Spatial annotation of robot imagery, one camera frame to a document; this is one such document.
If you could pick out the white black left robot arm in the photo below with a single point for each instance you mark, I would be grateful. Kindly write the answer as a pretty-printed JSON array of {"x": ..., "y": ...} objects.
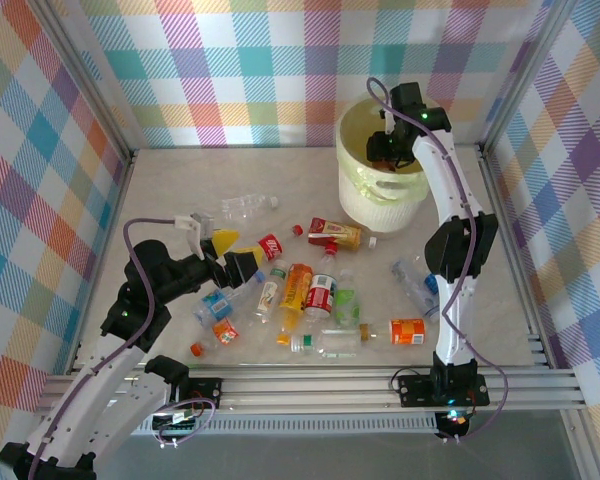
[{"x": 140, "y": 405}]

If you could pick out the aluminium frame post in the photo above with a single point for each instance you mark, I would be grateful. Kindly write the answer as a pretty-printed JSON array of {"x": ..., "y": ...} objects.
[
  {"x": 87, "y": 75},
  {"x": 522, "y": 75}
]

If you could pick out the clear bottle green white cap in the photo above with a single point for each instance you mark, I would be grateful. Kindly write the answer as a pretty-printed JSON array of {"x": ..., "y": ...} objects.
[{"x": 335, "y": 342}]

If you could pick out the small orange label bottle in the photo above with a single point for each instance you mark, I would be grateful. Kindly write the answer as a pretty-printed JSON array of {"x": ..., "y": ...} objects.
[{"x": 225, "y": 333}]

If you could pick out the red label cola bottle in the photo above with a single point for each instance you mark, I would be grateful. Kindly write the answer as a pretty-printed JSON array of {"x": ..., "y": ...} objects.
[{"x": 271, "y": 246}]

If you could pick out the slotted aluminium side rail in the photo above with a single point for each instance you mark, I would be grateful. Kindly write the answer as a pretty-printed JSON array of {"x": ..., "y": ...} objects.
[{"x": 537, "y": 347}]

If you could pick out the orange juice bottle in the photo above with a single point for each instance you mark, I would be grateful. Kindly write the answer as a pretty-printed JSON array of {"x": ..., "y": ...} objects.
[{"x": 296, "y": 287}]

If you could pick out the small black arm base plate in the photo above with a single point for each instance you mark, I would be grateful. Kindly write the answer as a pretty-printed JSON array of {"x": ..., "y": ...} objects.
[{"x": 207, "y": 392}]

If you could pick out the orange label brown cap bottle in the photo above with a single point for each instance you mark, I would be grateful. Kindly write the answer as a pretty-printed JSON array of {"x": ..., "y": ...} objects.
[{"x": 407, "y": 332}]

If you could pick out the small lit controller board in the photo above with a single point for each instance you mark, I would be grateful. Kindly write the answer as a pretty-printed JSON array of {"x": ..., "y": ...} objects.
[{"x": 455, "y": 422}]

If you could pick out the red gold label bottle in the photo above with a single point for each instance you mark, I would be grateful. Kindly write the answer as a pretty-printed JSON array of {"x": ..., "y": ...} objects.
[{"x": 337, "y": 232}]

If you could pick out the white ribbed plastic bin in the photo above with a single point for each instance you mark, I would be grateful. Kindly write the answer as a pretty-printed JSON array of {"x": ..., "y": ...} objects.
[{"x": 380, "y": 212}]

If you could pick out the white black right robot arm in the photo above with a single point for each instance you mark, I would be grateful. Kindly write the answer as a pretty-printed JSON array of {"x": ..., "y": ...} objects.
[{"x": 435, "y": 165}]

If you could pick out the green controller board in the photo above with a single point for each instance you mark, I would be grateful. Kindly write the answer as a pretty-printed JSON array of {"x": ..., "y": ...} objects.
[{"x": 177, "y": 425}]

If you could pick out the long black arm base plate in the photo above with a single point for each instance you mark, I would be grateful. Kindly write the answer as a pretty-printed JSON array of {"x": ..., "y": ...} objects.
[{"x": 412, "y": 390}]

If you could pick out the wide aluminium base rail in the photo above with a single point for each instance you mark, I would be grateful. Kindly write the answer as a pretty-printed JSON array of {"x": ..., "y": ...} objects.
[{"x": 305, "y": 387}]

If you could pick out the orange-red plastic bottle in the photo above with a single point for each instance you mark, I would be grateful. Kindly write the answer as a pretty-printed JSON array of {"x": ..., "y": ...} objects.
[{"x": 382, "y": 164}]

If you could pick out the crushed clear plastic bottle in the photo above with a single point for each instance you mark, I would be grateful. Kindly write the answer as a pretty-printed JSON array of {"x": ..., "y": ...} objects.
[{"x": 405, "y": 275}]

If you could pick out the white label green neck bottle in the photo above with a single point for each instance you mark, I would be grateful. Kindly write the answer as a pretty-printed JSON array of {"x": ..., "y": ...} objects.
[{"x": 267, "y": 297}]

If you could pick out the red white label bottle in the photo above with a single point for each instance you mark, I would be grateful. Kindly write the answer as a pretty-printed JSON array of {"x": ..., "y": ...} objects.
[{"x": 321, "y": 296}]

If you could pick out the narrow aluminium side rail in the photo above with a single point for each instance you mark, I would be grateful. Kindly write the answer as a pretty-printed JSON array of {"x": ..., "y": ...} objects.
[{"x": 115, "y": 210}]

